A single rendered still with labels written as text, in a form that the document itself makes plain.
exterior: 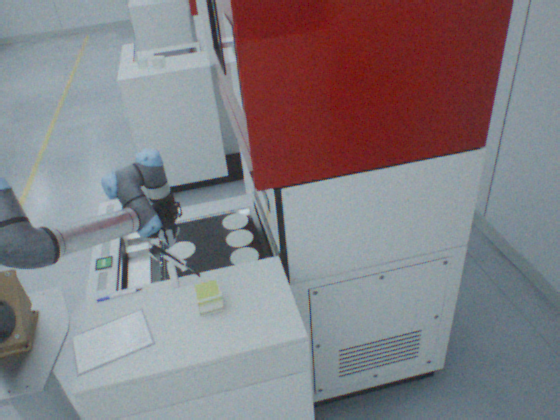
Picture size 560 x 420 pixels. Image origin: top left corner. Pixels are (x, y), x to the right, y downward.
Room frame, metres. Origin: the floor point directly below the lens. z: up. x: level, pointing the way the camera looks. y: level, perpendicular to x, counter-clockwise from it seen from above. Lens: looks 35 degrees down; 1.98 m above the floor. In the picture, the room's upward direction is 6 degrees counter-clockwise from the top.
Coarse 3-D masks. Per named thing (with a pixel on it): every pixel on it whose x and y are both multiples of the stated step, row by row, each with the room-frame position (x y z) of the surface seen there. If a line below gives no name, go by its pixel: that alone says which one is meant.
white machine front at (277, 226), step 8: (240, 152) 1.94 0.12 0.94; (248, 176) 1.76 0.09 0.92; (248, 184) 1.81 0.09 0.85; (264, 192) 1.31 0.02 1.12; (272, 192) 1.17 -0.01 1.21; (280, 192) 1.16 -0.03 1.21; (264, 200) 1.35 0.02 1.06; (272, 200) 1.19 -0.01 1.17; (280, 200) 1.16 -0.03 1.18; (264, 208) 1.38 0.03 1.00; (272, 208) 1.20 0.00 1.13; (280, 208) 1.16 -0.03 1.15; (272, 216) 1.22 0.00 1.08; (280, 216) 1.16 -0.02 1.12; (272, 224) 1.24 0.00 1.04; (280, 224) 1.16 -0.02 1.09; (272, 232) 1.25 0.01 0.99; (280, 232) 1.16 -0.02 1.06; (280, 240) 1.16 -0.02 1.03; (280, 248) 1.16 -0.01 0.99; (280, 256) 1.16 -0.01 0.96; (288, 272) 1.16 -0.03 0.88; (288, 280) 1.16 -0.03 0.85
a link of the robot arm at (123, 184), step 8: (128, 168) 1.24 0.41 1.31; (136, 168) 1.24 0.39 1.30; (104, 176) 1.21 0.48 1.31; (112, 176) 1.20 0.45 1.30; (120, 176) 1.20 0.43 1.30; (128, 176) 1.21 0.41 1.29; (136, 176) 1.22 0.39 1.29; (104, 184) 1.18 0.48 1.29; (112, 184) 1.18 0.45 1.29; (120, 184) 1.19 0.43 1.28; (128, 184) 1.19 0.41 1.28; (136, 184) 1.20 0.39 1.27; (112, 192) 1.17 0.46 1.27; (120, 192) 1.17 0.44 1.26; (128, 192) 1.17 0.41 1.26; (136, 192) 1.18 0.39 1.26; (120, 200) 1.17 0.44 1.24; (128, 200) 1.15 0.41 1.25
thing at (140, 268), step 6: (150, 240) 1.44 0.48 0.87; (132, 258) 1.33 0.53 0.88; (138, 258) 1.33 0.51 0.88; (144, 258) 1.32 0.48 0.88; (150, 258) 1.33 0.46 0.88; (132, 264) 1.30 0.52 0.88; (138, 264) 1.29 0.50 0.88; (144, 264) 1.29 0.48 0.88; (150, 264) 1.29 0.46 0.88; (132, 270) 1.26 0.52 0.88; (138, 270) 1.26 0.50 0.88; (144, 270) 1.26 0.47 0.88; (150, 270) 1.26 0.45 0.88; (132, 276) 1.23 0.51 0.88; (138, 276) 1.23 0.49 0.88; (144, 276) 1.23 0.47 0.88; (150, 276) 1.23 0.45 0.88; (132, 282) 1.20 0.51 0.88; (138, 282) 1.20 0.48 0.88; (144, 282) 1.20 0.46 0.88; (150, 282) 1.19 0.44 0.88
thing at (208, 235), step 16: (176, 224) 1.48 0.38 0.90; (192, 224) 1.47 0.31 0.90; (208, 224) 1.46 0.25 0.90; (176, 240) 1.38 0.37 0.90; (192, 240) 1.37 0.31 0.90; (208, 240) 1.36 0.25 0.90; (224, 240) 1.35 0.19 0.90; (256, 240) 1.33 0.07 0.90; (192, 256) 1.28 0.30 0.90; (208, 256) 1.27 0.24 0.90; (224, 256) 1.26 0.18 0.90; (192, 272) 1.20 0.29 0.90
